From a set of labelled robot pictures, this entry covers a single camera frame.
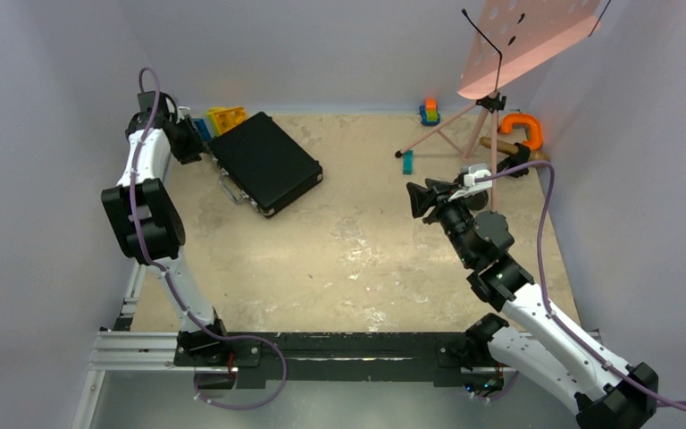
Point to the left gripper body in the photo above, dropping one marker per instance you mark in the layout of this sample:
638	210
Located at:
189	143

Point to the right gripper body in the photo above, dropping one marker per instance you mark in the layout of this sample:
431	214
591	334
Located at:
454	216

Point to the black poker chip case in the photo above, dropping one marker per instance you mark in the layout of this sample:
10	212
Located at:
268	166

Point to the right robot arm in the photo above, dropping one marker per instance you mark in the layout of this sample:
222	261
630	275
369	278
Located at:
526	329

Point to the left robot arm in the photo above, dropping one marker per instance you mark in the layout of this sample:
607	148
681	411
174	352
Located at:
148	227

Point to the blue yellow lego bricks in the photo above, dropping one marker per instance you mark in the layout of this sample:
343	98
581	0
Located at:
217	120

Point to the teal block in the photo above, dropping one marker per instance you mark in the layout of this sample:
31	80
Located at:
408	162

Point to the wooden rolling pin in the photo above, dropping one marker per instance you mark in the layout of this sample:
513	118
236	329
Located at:
516	154

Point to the pink music stand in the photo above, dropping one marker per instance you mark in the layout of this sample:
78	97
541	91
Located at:
511	39

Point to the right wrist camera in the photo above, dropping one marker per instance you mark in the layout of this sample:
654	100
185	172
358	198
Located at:
472	180

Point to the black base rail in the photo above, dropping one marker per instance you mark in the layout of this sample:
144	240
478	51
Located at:
442	359

